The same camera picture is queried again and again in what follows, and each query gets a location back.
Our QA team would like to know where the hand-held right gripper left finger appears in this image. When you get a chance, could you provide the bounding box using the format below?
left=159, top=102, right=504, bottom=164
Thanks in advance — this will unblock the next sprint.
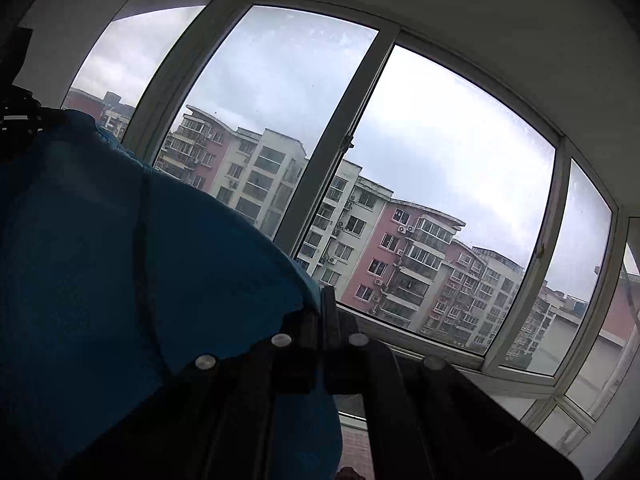
left=60, top=285, right=332, bottom=480

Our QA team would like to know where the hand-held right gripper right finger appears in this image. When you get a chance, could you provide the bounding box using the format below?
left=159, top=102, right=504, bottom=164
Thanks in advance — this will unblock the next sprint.
left=325, top=285, right=583, bottom=480

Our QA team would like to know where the blue striped jacket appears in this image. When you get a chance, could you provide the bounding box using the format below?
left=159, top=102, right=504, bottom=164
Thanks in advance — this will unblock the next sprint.
left=0, top=107, right=346, bottom=480

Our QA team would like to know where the white framed bay window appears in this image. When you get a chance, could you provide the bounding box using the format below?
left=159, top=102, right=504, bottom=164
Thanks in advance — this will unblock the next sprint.
left=60, top=0, right=640, bottom=461

